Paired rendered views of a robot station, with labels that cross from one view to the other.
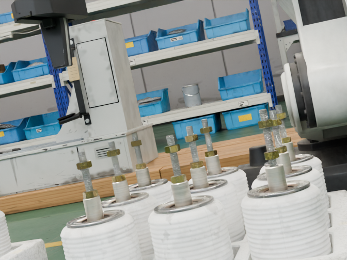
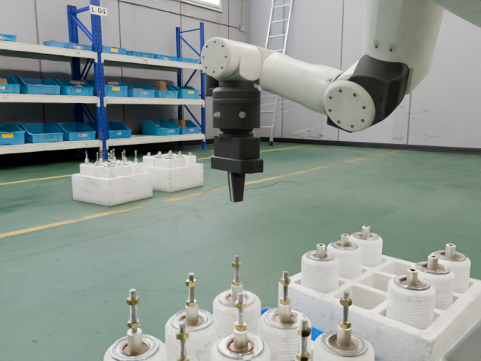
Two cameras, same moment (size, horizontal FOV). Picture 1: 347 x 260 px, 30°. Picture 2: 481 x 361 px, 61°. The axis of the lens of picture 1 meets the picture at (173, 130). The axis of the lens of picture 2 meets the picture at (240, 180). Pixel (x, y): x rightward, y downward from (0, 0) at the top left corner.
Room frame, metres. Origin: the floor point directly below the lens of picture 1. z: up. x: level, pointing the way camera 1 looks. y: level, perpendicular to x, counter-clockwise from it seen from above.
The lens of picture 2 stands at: (1.20, -0.55, 0.62)
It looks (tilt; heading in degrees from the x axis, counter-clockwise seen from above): 10 degrees down; 119
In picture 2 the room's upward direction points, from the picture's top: straight up
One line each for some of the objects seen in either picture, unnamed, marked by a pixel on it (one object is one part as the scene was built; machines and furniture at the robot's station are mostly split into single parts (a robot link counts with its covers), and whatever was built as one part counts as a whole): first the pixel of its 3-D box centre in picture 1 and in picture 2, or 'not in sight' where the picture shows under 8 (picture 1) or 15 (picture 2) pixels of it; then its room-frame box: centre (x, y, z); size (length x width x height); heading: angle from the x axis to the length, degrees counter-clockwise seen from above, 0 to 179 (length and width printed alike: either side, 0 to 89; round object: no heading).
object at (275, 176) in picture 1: (276, 179); (134, 340); (0.77, -0.11, 0.26); 0.02 x 0.02 x 0.03
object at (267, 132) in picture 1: (268, 140); (133, 312); (0.77, -0.11, 0.31); 0.01 x 0.01 x 0.08
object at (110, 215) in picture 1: (95, 219); (237, 298); (0.82, 0.12, 0.25); 0.08 x 0.08 x 0.01
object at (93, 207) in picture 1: (93, 209); (237, 292); (0.82, 0.12, 0.26); 0.02 x 0.02 x 0.03
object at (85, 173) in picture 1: (87, 180); (237, 273); (0.82, 0.12, 0.30); 0.01 x 0.01 x 0.08
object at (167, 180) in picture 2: not in sight; (169, 175); (-0.91, 2.11, 0.09); 0.39 x 0.39 x 0.18; 81
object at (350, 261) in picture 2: not in sight; (343, 276); (0.93, 0.55, 0.16); 0.10 x 0.10 x 0.18
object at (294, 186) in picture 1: (278, 190); (134, 348); (0.77, -0.11, 0.25); 0.08 x 0.08 x 0.01
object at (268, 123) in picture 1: (265, 123); (132, 300); (0.77, -0.11, 0.33); 0.02 x 0.02 x 0.01; 53
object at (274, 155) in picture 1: (271, 155); (134, 323); (0.77, -0.11, 0.29); 0.02 x 0.02 x 0.01; 53
